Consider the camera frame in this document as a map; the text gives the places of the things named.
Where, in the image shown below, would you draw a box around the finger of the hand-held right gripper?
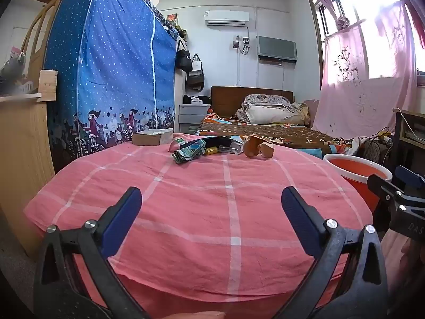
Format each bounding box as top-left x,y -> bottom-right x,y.
367,174 -> 409,207
395,165 -> 425,190

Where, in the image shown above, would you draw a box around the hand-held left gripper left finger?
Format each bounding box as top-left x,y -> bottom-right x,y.
33,187 -> 150,319

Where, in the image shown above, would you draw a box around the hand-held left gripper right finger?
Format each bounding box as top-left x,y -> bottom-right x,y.
272,186 -> 389,319

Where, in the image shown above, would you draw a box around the orange bucket with white rim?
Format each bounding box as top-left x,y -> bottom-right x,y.
323,154 -> 394,214

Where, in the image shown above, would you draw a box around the dark strip wrapper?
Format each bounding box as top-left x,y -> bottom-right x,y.
199,136 -> 245,155

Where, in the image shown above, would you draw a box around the person's left hand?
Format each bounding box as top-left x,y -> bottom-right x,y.
171,311 -> 226,319

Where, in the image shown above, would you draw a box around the dark checked suitcase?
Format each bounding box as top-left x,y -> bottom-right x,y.
360,138 -> 394,171

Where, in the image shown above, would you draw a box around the stack of papers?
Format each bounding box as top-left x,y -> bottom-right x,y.
403,127 -> 425,144

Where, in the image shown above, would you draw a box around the pink checked tablecloth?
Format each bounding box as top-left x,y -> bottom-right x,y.
23,133 -> 374,313

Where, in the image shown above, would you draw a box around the thick old book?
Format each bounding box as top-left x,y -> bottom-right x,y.
132,128 -> 174,146

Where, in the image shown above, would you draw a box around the bed with colourful blanket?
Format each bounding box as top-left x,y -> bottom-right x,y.
194,111 -> 362,156

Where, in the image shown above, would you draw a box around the pale pink embroidered curtain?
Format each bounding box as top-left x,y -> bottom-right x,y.
312,0 -> 420,141

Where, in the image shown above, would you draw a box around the yellowish crumpled cloth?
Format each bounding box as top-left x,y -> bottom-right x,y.
292,101 -> 311,127

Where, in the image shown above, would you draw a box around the white pillow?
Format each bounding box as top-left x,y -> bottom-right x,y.
245,104 -> 304,126

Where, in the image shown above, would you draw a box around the light wooden panel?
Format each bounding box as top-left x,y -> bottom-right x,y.
0,70 -> 58,261

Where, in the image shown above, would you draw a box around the floral patterned pillow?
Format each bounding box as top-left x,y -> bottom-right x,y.
244,94 -> 293,107

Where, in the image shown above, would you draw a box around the grey nightstand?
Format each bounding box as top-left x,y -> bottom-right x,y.
179,104 -> 212,133

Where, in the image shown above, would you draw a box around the brown wooden headboard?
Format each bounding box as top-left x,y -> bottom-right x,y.
211,86 -> 295,119

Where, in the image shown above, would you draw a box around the dark clothes pile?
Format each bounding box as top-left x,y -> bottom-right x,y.
183,95 -> 212,106

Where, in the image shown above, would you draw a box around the blue dotted fabric wardrobe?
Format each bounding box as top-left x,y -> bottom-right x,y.
43,0 -> 176,165

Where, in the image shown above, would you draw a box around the black handbag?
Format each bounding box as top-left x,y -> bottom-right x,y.
175,39 -> 193,73

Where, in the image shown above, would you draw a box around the television with grey cover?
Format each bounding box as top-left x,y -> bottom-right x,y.
257,36 -> 298,64

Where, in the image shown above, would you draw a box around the grey plush toy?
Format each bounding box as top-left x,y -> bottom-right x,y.
0,49 -> 26,89

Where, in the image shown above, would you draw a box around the colourful items on cabinet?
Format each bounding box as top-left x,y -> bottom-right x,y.
165,12 -> 188,39

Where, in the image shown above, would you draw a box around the white air conditioner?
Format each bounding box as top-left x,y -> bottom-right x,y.
203,9 -> 250,27

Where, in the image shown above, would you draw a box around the curved wooden bed rail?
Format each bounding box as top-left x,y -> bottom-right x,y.
20,0 -> 67,94

